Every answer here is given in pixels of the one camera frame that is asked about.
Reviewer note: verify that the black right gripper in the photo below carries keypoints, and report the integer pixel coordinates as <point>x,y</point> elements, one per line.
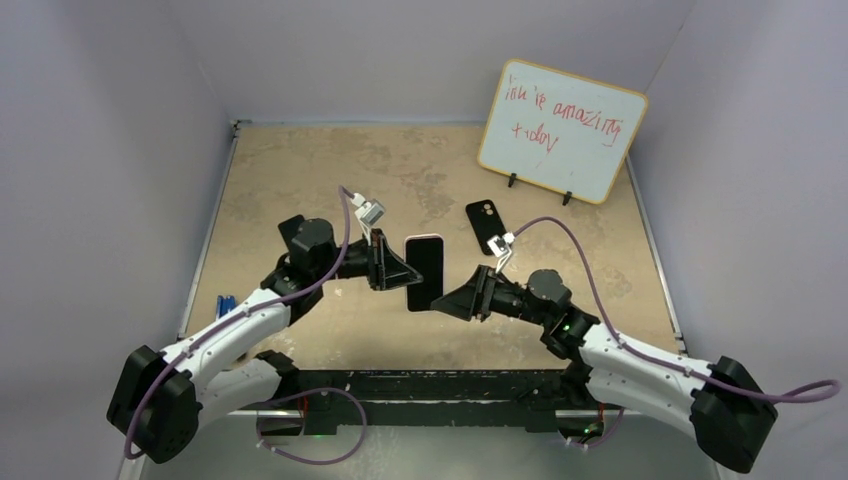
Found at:
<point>474,299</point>

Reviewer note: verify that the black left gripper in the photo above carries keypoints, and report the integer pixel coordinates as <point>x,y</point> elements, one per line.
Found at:
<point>385,270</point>

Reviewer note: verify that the black smartphone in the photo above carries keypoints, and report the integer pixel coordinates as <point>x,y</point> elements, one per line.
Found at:
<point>424,273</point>

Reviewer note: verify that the pale pink phone case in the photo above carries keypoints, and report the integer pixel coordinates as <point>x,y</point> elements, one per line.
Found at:
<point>424,236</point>

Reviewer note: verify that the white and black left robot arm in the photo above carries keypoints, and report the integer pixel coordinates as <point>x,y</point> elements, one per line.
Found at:
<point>163,397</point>

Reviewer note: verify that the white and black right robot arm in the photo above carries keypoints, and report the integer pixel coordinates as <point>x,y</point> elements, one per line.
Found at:
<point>718,404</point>

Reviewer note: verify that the black phone lying left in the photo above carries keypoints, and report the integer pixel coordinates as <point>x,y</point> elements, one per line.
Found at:
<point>290,233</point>

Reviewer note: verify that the blue object at table edge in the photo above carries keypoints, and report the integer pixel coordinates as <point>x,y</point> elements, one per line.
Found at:
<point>224,305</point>

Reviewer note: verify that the whiteboard with red writing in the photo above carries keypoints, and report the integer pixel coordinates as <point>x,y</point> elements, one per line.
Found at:
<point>560,131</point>

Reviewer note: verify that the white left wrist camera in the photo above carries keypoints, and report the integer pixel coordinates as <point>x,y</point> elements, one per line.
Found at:
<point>367,213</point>

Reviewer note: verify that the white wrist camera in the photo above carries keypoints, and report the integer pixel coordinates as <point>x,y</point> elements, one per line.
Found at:
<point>367,213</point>
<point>501,248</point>

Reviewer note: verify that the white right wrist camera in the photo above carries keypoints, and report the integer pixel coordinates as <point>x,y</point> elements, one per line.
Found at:
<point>501,248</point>

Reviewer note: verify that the black phone case with camera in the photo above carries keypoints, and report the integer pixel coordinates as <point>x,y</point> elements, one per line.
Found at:
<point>486,223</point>

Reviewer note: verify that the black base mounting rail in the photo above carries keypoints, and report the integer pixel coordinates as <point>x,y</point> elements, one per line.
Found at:
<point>538,401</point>

